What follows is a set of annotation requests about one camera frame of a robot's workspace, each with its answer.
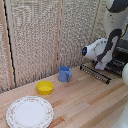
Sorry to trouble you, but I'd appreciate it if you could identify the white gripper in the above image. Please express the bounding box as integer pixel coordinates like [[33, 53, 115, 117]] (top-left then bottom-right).
[[94, 59, 108, 71]]

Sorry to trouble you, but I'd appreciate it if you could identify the metal ribbed oven tray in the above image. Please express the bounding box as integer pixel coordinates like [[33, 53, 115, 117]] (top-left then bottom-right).
[[105, 59, 127, 76]]

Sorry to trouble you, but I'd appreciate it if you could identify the blue mug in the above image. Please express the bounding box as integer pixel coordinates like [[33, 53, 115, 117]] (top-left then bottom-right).
[[58, 65, 73, 83]]

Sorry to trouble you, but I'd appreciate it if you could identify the yellow bowl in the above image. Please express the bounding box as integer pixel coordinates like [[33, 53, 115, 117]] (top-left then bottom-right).
[[36, 80, 55, 96]]

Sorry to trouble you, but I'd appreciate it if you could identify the beige woven folding screen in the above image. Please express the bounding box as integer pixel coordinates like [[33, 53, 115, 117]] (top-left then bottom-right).
[[0, 0, 111, 94]]

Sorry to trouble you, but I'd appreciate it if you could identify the white floral-rimmed plate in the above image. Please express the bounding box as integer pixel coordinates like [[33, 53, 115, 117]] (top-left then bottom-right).
[[5, 95, 55, 128]]

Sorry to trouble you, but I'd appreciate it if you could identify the black wire rack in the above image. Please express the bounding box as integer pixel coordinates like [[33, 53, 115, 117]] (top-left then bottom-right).
[[79, 63, 112, 85]]

